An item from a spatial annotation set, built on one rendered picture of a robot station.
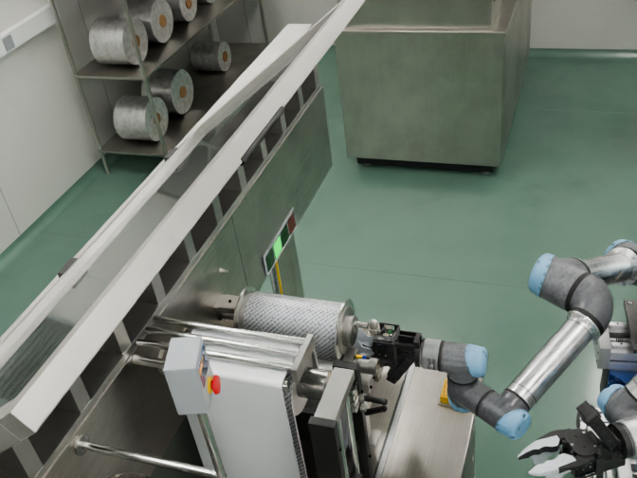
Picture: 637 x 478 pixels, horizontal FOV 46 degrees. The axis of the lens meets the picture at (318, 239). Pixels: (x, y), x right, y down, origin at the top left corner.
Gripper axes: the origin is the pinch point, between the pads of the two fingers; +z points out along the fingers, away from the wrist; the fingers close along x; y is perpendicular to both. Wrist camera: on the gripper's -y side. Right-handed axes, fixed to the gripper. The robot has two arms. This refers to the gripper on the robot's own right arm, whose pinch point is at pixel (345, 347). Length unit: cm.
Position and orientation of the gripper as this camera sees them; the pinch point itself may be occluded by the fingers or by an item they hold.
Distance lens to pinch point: 192.4
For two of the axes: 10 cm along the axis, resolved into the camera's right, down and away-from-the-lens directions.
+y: -1.2, -8.0, -5.9
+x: -3.2, 5.9, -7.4
